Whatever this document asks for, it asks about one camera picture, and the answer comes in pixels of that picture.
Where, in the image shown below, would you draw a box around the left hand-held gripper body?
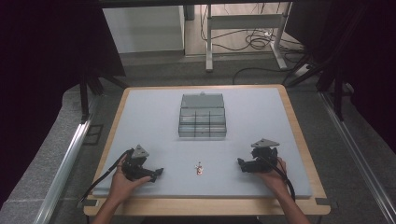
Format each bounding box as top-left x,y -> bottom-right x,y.
120,144 -> 157,182

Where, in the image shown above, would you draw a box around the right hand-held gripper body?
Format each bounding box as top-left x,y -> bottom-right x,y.
241,138 -> 280,174

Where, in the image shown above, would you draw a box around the clear plastic compartment box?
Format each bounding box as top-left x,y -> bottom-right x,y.
177,91 -> 228,138

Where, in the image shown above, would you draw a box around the person's right hand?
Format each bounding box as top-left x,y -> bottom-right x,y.
253,156 -> 291,200

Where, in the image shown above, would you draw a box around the person's left hand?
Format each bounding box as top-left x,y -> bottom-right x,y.
106,155 -> 153,207

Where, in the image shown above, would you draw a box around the light grey foam mat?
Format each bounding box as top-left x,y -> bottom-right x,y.
92,87 -> 313,200

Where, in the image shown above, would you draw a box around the wooden table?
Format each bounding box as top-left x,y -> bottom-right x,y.
83,83 -> 332,217

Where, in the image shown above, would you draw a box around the black tripod stand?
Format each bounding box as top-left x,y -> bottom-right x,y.
78,70 -> 129,123

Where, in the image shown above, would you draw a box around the black metal stand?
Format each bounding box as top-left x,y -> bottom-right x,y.
282,6 -> 368,122

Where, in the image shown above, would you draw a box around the black curtain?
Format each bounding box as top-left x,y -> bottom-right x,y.
0,0 -> 127,209
285,0 -> 396,155

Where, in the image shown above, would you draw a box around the white cabinet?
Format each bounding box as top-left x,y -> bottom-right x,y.
102,5 -> 186,54

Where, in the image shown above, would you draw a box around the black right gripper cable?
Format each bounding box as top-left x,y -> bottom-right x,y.
258,155 -> 296,203

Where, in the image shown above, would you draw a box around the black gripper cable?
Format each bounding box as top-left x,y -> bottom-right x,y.
79,148 -> 135,203
258,155 -> 296,203

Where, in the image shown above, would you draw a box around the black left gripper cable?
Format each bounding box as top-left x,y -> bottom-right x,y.
79,148 -> 135,203

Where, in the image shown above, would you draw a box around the aluminium rail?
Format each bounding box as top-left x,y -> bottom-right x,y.
33,96 -> 103,224
318,91 -> 396,224

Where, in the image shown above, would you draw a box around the black floor cables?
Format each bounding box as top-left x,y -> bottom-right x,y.
199,4 -> 312,86

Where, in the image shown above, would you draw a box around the white metal desk frame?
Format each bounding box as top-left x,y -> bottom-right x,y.
205,2 -> 292,73

